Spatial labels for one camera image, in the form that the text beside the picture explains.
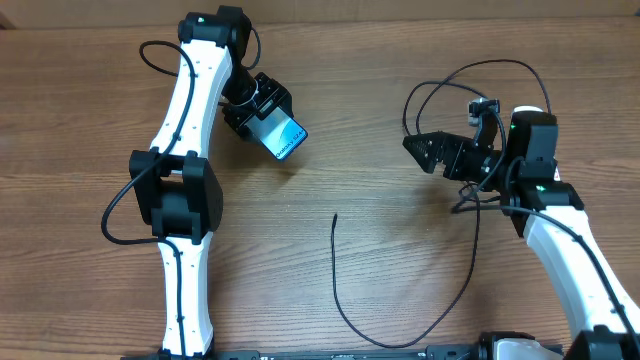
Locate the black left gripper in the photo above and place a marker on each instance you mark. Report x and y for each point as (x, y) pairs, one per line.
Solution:
(275, 94)

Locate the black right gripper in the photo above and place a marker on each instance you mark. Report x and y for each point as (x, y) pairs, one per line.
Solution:
(455, 147)

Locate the Samsung Galaxy smartphone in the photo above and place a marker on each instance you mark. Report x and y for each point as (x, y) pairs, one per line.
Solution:
(278, 132)

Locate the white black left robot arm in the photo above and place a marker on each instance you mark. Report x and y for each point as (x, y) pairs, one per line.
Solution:
(178, 194)

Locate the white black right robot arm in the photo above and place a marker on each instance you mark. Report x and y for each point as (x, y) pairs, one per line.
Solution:
(518, 162)

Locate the white charger plug adapter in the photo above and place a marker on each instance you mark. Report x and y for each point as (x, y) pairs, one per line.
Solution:
(525, 108)

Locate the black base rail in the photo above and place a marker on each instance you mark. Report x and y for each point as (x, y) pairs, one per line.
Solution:
(432, 352)

